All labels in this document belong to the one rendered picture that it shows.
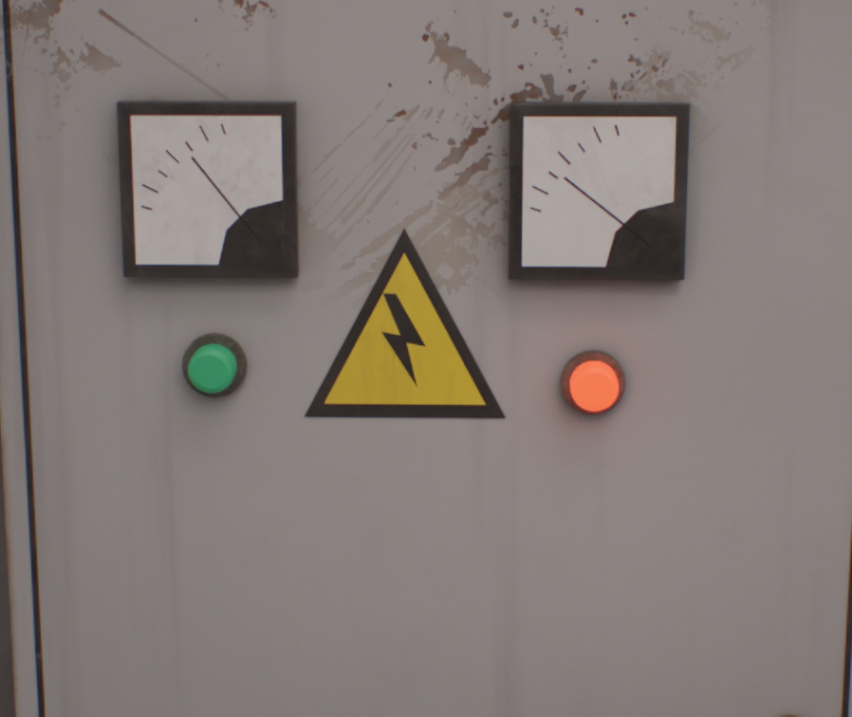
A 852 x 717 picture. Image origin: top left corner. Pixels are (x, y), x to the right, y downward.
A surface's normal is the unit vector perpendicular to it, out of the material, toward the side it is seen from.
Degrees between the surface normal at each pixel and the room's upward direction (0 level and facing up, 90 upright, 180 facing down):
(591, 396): 90
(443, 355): 90
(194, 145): 90
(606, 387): 90
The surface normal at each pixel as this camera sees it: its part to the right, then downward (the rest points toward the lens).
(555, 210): -0.03, 0.21
